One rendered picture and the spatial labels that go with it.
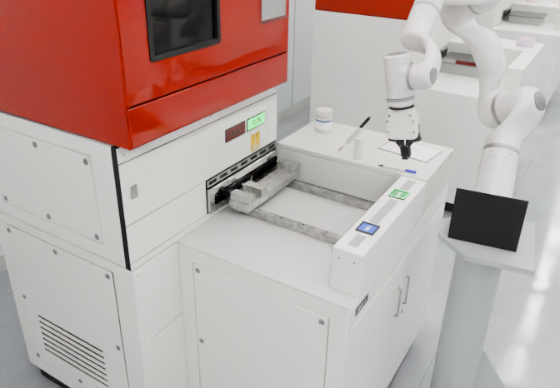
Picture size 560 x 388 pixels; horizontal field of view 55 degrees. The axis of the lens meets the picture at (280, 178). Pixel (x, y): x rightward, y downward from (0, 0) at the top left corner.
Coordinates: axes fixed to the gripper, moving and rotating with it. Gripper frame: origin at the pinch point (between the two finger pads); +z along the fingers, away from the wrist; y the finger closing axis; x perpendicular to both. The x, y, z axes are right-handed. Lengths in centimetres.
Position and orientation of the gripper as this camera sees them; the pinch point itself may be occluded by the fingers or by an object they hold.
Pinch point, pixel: (405, 152)
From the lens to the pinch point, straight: 178.4
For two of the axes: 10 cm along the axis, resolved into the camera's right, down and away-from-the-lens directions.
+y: 8.4, 0.5, -5.5
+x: 5.3, -3.6, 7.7
